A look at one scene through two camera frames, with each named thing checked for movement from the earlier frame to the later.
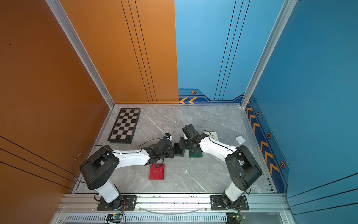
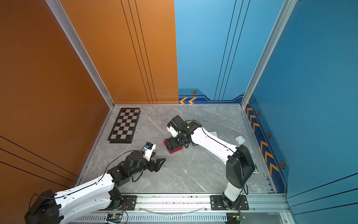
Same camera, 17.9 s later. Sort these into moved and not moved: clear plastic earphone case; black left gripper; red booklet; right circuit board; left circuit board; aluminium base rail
Moved: red booklet; black left gripper
Not moved: clear plastic earphone case; right circuit board; aluminium base rail; left circuit board
